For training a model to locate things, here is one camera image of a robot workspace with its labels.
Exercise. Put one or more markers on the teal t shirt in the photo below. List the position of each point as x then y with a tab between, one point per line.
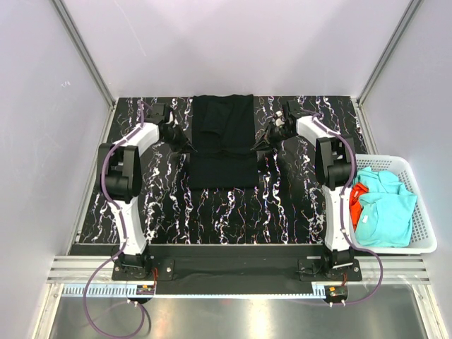
387	209

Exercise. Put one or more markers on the orange t shirt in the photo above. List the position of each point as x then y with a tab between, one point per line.
354	204

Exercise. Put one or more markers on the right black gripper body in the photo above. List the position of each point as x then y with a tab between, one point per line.
272	133

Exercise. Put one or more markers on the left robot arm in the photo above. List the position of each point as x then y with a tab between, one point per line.
120	180

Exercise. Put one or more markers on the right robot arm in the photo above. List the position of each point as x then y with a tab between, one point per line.
335	169

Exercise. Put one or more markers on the black marbled table mat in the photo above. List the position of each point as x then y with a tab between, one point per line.
287	206

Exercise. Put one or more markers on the right connector board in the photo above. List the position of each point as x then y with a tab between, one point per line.
337	291

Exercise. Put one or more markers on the connector board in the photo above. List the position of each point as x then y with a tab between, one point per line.
337	291
145	289

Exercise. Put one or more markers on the right aluminium frame post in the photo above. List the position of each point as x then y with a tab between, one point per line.
408	15

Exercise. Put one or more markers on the black t shirt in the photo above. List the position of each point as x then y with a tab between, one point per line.
223	134

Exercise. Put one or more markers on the aluminium frame post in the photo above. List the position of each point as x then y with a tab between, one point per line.
408	15
77	40

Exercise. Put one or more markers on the left connector board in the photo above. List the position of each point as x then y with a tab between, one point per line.
145	289

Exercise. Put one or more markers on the left aluminium frame post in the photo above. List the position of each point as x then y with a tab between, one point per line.
77	40

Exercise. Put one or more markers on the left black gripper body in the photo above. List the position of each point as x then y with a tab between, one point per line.
175	135

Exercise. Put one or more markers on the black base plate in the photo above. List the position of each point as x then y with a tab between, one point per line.
248	266

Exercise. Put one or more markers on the white slotted cable duct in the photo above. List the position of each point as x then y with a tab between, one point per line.
166	290

